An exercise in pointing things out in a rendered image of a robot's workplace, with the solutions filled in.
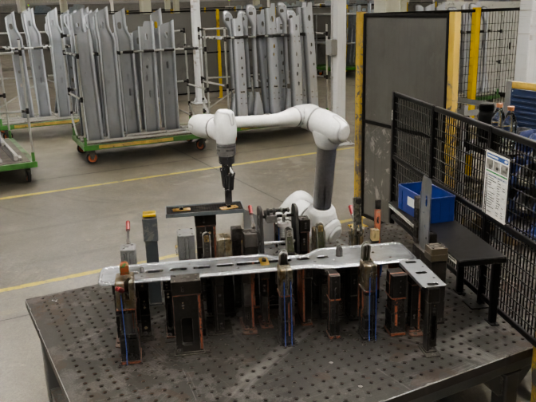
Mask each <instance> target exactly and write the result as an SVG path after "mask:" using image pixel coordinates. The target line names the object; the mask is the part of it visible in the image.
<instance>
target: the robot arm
mask: <svg viewBox="0 0 536 402"><path fill-rule="evenodd" d="M278 126H288V127H301V128H304V129H306V130H308V131H310V132H312V133H313V138H314V140H315V144H316V145H317V158H316V169H315V180H314V189H313V197H312V196H311V195H310V194H308V193H306V192H305V191H295V192H294V193H293V194H291V195H290V196H289V197H288V198H287V199H286V200H285V201H284V202H283V204H282V205H281V206H280V207H282V208H287V207H289V209H290V212H286V213H285V214H289V213H291V205H292V203H296V204H297V206H298V215H307V216H308V217H309V219H310V233H309V236H310V237H311V238H312V231H311V228H312V227H315V225H316V223H317V222H322V223H323V224H324V230H325V242H335V241H336V240H337V239H338V238H339V237H340V235H341V223H340V221H339V220H338V219H337V214H336V210H335V207H334V206H333V205H332V204H331V202H332V193H333V178H334V169H335V161H336V153H337V147H338V146H339V145H340V144H342V143H343V142H345V141H346V140H347V139H348V137H349V133H350V128H349V124H348V123H347V122H346V121H345V120H344V119H343V118H342V117H341V116H338V115H337V114H336V113H334V112H330V111H329V110H326V109H323V108H319V107H318V106H316V105H314V104H301V105H297V106H294V107H292V108H288V109H287V110H285V111H283V112H280V113H276V114H270V115H258V116H235V115H234V112H233V111H231V110H230V109H219V110H217V111H216V113H215V114H199V115H195V116H193V117H191V119H190V120H189V122H188V128H189V131H190V132H191V133H192V134H193V135H195V136H197V137H201V138H205V139H214V140H216V147H217V155H218V156H219V163H220V164H222V167H220V168H219V170H220V172H221V178H222V185H223V187H224V190H225V204H226V205H228V204H232V193H231V191H232V190H234V181H235V172H234V171H233V168H232V164H233V163H234V162H235V154H236V143H235V141H236V137H237V128H261V127H278ZM280 207H279V208H280Z"/></svg>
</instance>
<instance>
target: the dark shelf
mask: <svg viewBox="0 0 536 402"><path fill-rule="evenodd" d="M388 207H390V208H391V209H392V210H393V211H394V212H396V213H397V214H398V215H399V216H400V217H401V218H402V219H403V220H404V221H405V222H406V223H408V224H409V225H410V226H411V227H414V224H413V223H412V220H413V219H415V218H414V217H412V216H411V215H409V214H408V213H406V212H404V211H402V210H401V209H400V208H398V201H393V202H388ZM430 231H434V232H435V233H437V242H441V243H442V244H444V245H445V246H446V247H447V248H448V252H447V253H448V256H447V257H448V258H449V259H450V260H451V261H452V262H454V263H455V264H456V265H457V266H458V267H462V266H479V265H488V264H500V263H506V261H507V256H505V255H504V254H502V253H501V252H499V251H498V250H496V249H495V248H494V247H493V246H491V245H490V244H488V243H487V242H485V241H484V240H482V239H481V238H480V237H479V236H477V235H476V234H474V233H473V232H471V231H470V230H468V229H467V228H466V227H465V226H463V225H462V224H460V223H458V222H457V221H456V220H454V221H450V222H443V223H431V224H430Z"/></svg>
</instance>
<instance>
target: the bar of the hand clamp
mask: <svg viewBox="0 0 536 402"><path fill-rule="evenodd" d="M361 203H362V200H361V197H353V228H354V230H355V233H354V234H355V235H356V234H357V232H356V225H359V229H360V231H359V234H361V235H362V222H361Z"/></svg>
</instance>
